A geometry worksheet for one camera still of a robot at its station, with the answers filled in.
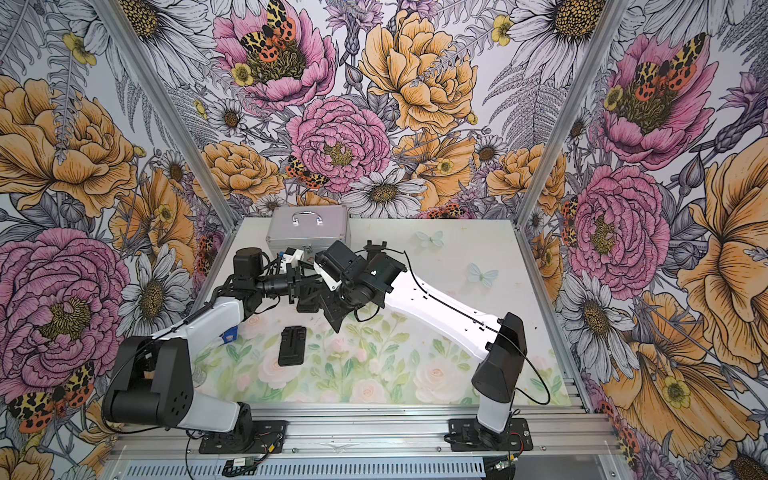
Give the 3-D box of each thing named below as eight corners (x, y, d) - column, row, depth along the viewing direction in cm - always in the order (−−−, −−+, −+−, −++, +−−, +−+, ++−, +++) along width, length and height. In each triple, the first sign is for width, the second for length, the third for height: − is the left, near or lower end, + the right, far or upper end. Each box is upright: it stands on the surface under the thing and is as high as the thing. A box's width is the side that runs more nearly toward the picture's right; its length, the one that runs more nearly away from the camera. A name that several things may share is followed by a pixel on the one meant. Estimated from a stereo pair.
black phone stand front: (276, 366, 87) (274, 363, 85) (285, 330, 95) (283, 326, 93) (302, 366, 88) (300, 363, 85) (309, 330, 95) (307, 326, 93)
